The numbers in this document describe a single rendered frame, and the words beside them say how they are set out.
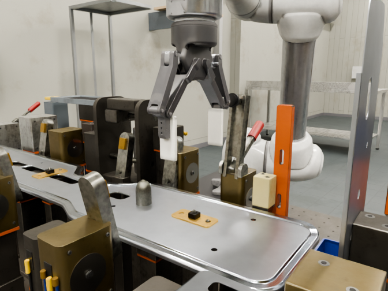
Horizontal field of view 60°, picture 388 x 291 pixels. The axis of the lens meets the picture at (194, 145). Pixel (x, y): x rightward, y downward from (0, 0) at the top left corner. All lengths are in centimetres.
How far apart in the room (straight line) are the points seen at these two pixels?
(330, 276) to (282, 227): 24
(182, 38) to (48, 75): 346
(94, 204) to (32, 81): 341
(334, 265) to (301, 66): 82
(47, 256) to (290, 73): 90
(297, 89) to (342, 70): 940
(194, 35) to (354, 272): 38
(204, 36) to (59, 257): 37
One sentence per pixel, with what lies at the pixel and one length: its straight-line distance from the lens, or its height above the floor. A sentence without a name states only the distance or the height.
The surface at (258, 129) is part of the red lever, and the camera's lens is 78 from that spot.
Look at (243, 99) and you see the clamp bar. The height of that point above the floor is 121.
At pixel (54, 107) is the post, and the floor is 112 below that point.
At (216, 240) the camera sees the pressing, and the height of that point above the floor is 100.
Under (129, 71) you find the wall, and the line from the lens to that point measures 455.
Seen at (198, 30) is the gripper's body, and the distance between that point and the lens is 54.
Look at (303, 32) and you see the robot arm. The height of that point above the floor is 137.
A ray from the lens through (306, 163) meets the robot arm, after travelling 133.
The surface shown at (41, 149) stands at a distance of 122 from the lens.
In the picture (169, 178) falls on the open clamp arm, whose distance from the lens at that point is 82.
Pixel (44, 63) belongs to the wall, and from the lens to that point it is 394.
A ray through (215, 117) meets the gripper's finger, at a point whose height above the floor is 118.
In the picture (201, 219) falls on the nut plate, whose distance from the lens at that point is 62.
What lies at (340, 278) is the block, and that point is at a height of 106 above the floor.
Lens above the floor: 126
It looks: 12 degrees down
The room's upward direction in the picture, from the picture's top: straight up
